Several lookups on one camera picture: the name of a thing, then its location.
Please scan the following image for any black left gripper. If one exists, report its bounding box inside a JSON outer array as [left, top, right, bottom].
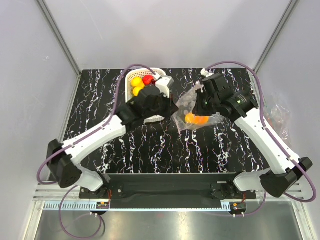
[[144, 90, 179, 120]]

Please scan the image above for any yellow lemon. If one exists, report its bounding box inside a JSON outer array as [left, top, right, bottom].
[[131, 76, 145, 88], [132, 86, 143, 97]]

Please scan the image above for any clear pink-dotted zip bag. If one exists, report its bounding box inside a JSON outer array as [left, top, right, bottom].
[[171, 87, 225, 132]]

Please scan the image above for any orange mango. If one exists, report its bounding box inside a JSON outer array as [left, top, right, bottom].
[[184, 112, 210, 125]]

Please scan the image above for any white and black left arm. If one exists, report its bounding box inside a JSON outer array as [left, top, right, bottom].
[[47, 84, 178, 198]]

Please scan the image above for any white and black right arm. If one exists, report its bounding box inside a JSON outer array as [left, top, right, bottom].
[[192, 72, 313, 199]]

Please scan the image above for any red strawberry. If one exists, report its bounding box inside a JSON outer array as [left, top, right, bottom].
[[142, 74, 156, 86]]

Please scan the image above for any white perforated plastic basket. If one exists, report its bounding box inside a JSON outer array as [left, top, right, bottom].
[[125, 67, 167, 124]]

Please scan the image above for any pile of spare plastic bags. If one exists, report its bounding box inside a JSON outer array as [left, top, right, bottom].
[[263, 93, 292, 147]]

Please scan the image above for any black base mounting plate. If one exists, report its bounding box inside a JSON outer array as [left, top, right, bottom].
[[79, 173, 257, 211]]

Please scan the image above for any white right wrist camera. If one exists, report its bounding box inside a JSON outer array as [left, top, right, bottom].
[[195, 68, 214, 92]]

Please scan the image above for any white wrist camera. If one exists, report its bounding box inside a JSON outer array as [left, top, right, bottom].
[[195, 68, 214, 92], [155, 76, 175, 98]]

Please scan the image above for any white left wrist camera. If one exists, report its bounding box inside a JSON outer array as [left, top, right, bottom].
[[155, 76, 175, 98]]

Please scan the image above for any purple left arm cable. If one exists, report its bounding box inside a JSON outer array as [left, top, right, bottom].
[[36, 63, 161, 238]]

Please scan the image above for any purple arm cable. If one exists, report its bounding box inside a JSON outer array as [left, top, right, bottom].
[[203, 60, 317, 217], [36, 63, 161, 238]]

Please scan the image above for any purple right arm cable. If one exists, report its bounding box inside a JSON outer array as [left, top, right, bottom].
[[203, 60, 317, 217]]

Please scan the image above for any aluminium frame rail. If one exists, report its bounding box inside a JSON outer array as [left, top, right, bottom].
[[33, 183, 81, 201]]

